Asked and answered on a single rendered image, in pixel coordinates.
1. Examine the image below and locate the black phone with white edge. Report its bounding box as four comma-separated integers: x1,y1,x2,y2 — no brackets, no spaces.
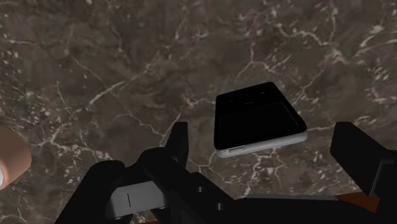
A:
214,81,308,158

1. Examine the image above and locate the tan round cup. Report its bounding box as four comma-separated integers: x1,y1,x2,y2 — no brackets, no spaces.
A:
0,125,32,191

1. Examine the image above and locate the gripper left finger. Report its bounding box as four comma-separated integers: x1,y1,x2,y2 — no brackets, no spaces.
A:
55,121,237,224

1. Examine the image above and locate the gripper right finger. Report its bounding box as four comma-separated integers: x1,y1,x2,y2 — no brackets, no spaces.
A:
330,121,397,224

